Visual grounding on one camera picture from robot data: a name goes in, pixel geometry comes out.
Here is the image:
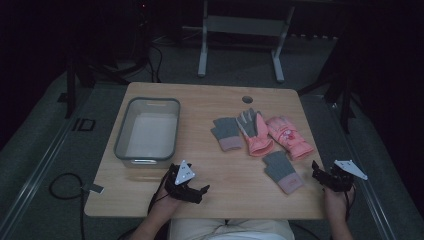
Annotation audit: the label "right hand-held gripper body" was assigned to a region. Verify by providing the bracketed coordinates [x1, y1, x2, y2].
[322, 159, 369, 193]

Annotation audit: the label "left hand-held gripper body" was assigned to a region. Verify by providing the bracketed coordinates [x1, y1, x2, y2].
[164, 159, 202, 205]

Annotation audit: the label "grey glove with pink cuff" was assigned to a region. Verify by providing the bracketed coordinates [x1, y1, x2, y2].
[210, 116, 244, 152]
[262, 150, 305, 195]

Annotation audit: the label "pink glove with printed back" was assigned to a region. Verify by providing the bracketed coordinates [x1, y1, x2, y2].
[265, 115, 315, 162]

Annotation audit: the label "clear plastic bin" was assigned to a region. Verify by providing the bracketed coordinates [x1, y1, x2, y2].
[113, 96, 182, 169]

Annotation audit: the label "pink glove with grey palm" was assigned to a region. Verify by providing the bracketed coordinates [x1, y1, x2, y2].
[235, 107, 275, 158]

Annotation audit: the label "person's left hand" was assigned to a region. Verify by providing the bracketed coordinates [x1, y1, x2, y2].
[148, 186, 183, 219]

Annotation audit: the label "person's right hand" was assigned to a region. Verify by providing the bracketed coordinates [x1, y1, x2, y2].
[323, 185, 356, 222]

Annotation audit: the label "person's beige trousers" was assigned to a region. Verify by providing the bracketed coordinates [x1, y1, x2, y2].
[167, 217, 296, 240]

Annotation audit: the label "small grey plug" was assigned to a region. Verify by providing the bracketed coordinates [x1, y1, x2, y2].
[81, 183, 105, 195]

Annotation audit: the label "black tripod stand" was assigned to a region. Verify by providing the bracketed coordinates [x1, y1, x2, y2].
[63, 0, 153, 120]
[297, 19, 357, 135]

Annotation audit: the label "metal floor rail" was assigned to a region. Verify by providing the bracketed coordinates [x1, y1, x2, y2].
[324, 99, 398, 240]
[0, 99, 88, 240]

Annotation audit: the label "left hand-held gripper cable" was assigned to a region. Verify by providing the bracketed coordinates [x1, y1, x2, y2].
[147, 171, 172, 215]

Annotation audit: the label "hand-held gripper cable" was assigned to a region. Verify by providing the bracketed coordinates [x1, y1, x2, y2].
[344, 186, 357, 222]
[147, 171, 172, 215]

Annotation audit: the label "right hand-held gripper cable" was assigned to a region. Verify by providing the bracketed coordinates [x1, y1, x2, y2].
[344, 186, 357, 222]

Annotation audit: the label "black floor cable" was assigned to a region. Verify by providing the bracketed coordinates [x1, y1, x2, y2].
[48, 172, 87, 240]

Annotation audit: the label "thin black background cable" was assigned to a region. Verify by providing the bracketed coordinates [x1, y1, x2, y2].
[145, 42, 164, 84]

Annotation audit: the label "white metal frame stand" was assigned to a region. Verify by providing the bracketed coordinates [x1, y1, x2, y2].
[197, 0, 297, 84]

